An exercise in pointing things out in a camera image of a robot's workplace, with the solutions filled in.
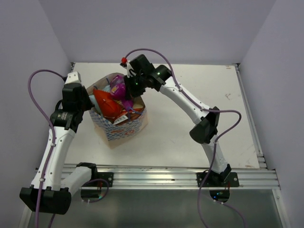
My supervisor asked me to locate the orange cream cassava chips bag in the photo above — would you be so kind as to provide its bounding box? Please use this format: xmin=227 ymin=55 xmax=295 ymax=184
xmin=93 ymin=88 xmax=144 ymax=120

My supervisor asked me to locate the light blue cassava chips bag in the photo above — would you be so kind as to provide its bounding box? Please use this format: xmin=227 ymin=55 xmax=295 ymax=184
xmin=89 ymin=85 xmax=111 ymax=114

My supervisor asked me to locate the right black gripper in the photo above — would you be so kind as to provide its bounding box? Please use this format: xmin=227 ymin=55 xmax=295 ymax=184
xmin=123 ymin=74 xmax=146 ymax=101

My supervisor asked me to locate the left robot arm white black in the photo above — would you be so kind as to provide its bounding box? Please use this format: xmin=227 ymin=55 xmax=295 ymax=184
xmin=19 ymin=83 xmax=99 ymax=215

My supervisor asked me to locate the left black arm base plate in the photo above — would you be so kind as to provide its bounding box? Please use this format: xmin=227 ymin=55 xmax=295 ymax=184
xmin=95 ymin=168 xmax=114 ymax=188

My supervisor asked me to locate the aluminium mounting rail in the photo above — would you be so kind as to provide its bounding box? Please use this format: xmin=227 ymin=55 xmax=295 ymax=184
xmin=35 ymin=163 xmax=279 ymax=190

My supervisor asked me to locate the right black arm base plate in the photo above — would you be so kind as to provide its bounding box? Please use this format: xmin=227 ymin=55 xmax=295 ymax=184
xmin=196 ymin=171 xmax=240 ymax=188

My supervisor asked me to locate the purple snack packet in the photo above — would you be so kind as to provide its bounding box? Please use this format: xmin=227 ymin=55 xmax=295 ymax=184
xmin=110 ymin=75 xmax=133 ymax=111

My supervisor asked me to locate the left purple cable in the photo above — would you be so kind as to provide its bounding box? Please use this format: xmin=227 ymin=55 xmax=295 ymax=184
xmin=27 ymin=69 xmax=63 ymax=228

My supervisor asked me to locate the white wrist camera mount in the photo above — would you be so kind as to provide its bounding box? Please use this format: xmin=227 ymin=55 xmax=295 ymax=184
xmin=120 ymin=57 xmax=136 ymax=78
xmin=65 ymin=71 xmax=82 ymax=85

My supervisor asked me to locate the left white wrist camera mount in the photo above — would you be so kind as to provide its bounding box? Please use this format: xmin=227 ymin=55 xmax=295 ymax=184
xmin=65 ymin=71 xmax=82 ymax=85

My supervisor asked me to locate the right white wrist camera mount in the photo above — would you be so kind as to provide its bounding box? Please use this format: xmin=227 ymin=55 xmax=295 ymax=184
xmin=120 ymin=57 xmax=136 ymax=78

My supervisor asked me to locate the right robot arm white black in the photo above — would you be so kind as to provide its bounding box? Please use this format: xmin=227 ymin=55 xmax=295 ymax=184
xmin=120 ymin=55 xmax=231 ymax=187

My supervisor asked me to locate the blue patterned paper bag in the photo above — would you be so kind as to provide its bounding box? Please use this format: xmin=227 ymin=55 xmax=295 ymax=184
xmin=86 ymin=73 xmax=148 ymax=148

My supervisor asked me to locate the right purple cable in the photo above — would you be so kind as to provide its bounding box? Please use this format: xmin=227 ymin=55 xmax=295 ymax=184
xmin=124 ymin=48 xmax=247 ymax=228

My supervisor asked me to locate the brown Chuba cassava chips bag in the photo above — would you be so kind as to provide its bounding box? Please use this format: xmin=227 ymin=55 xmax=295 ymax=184
xmin=113 ymin=108 xmax=144 ymax=125

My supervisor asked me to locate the purple cable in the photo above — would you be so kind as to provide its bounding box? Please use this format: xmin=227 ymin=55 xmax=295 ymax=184
xmin=27 ymin=69 xmax=63 ymax=228
xmin=124 ymin=48 xmax=247 ymax=228

